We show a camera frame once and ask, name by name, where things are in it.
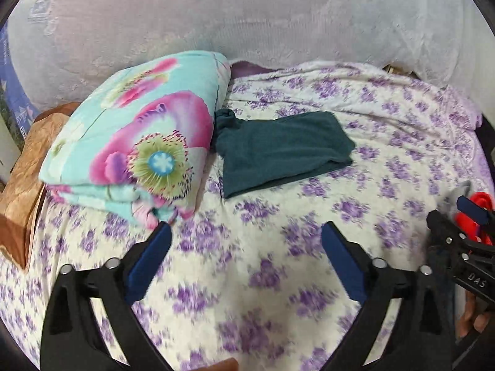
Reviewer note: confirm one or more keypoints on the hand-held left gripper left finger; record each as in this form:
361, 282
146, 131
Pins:
151, 262

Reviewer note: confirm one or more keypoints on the purple flowered white bedsheet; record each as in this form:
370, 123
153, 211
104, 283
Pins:
270, 239

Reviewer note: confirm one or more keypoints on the brown satin pillow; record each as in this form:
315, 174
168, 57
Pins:
27, 162

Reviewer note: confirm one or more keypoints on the blue patterned cloth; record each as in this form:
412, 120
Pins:
11, 85

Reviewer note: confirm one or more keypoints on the red plastic object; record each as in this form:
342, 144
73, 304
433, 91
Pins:
483, 201

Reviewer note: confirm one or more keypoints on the white lace curtain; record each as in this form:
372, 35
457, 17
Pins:
270, 15

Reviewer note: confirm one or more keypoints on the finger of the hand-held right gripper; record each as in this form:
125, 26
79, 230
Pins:
441, 226
470, 208

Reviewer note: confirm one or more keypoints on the person's right hand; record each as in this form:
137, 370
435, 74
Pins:
466, 317

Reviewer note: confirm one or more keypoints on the dark teal pants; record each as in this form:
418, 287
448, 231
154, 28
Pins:
278, 147

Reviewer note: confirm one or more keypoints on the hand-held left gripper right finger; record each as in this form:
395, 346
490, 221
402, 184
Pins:
342, 262

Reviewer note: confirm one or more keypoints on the turquoise pink floral quilt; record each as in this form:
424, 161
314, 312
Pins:
127, 143

